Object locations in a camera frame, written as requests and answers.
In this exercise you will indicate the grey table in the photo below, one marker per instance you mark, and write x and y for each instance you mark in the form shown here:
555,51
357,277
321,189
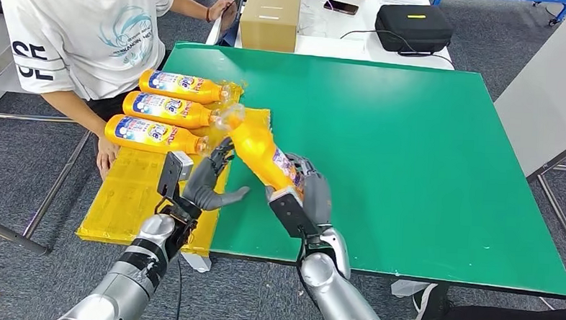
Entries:
546,91

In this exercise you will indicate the white table leg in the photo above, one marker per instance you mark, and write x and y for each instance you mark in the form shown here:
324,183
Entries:
405,288
197,264

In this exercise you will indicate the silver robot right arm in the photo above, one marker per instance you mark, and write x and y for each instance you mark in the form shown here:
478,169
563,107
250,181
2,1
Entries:
334,295

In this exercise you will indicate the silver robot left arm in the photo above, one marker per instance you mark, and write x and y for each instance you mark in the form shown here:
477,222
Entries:
115,285

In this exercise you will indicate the brown cardboard box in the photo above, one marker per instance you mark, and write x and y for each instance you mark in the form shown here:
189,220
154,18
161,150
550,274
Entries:
270,24

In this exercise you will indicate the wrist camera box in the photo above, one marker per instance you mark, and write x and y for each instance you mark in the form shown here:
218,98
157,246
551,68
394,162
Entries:
170,175
292,214

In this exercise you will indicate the dark tablet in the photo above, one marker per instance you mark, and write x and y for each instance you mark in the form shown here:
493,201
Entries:
231,27

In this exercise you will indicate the yellow taped mat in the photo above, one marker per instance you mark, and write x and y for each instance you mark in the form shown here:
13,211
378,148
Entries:
118,204

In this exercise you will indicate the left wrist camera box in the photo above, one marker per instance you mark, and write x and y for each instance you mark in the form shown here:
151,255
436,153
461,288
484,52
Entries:
170,175

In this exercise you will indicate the orange detergent bottle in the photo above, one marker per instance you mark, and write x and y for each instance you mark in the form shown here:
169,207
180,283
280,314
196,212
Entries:
209,92
259,150
201,116
188,143

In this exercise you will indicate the person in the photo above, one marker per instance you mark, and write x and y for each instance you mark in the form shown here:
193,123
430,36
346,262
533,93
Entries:
78,35

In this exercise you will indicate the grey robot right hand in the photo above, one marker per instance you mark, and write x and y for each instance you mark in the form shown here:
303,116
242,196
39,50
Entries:
318,201

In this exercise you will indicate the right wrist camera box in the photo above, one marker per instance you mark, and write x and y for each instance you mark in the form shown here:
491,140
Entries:
292,214

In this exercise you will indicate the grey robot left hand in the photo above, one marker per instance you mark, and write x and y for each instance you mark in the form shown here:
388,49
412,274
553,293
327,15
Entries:
200,189

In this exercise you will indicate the black smartphone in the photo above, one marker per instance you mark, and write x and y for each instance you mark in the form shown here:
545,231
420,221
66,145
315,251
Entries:
341,7

